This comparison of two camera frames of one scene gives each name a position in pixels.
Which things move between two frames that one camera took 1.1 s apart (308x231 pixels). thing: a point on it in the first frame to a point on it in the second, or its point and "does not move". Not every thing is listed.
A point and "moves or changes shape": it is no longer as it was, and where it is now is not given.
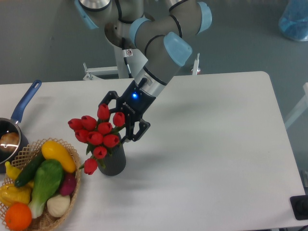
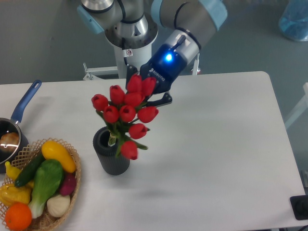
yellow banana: (12, 172) does not move
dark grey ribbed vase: (115, 161) does not move
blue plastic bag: (293, 22) does not move
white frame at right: (302, 107) does not move
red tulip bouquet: (100, 134) moves or changes shape
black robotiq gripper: (135, 101) to (166, 66)
